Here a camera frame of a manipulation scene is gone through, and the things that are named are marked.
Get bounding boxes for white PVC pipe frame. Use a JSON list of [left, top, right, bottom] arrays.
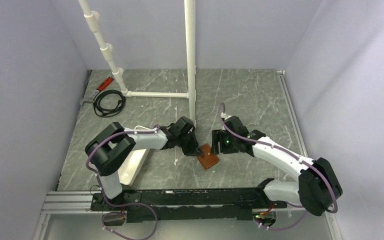
[[79, 0, 197, 121]]

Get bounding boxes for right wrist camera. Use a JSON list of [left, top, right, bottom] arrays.
[[223, 115, 249, 136]]

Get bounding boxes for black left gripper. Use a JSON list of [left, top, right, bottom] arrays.
[[176, 130, 203, 157]]

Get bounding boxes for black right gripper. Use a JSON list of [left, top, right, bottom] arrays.
[[210, 129, 238, 155]]

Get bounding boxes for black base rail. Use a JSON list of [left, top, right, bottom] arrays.
[[90, 184, 287, 223]]

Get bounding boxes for red handled pliers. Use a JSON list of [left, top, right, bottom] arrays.
[[79, 76, 114, 107]]

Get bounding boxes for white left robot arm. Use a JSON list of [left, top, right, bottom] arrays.
[[84, 116, 204, 210]]

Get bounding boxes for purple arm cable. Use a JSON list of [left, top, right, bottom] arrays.
[[218, 102, 339, 232], [85, 124, 161, 240]]

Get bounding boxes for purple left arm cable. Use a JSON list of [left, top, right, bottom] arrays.
[[85, 124, 161, 240]]

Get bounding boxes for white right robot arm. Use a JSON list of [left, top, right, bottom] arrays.
[[211, 129, 343, 216]]

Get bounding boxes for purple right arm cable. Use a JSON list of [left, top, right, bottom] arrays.
[[218, 102, 339, 232]]

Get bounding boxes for coiled black cable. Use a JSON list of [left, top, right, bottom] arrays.
[[92, 89, 127, 118]]

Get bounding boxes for brown leather card holder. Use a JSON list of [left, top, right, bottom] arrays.
[[196, 143, 220, 170]]

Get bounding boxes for white plastic tray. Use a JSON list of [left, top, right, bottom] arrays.
[[117, 149, 150, 186]]

